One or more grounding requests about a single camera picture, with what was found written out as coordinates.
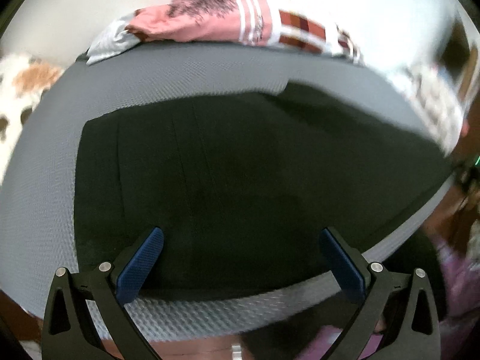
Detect black pants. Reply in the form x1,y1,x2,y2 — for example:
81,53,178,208
74,83,452,301

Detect purple garment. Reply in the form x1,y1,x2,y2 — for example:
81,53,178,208
296,236,479,359

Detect grey textured bed mat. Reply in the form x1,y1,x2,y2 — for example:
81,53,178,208
1,43,452,341

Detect floral white orange cushion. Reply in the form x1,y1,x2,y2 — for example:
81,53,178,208
0,54,64,176

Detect grey folded cloth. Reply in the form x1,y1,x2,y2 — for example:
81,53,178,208
86,12,141,65

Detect pink striped cloth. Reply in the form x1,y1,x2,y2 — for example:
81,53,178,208
126,0,278,47

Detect checkered red white pillow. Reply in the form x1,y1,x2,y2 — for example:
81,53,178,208
265,0,364,65

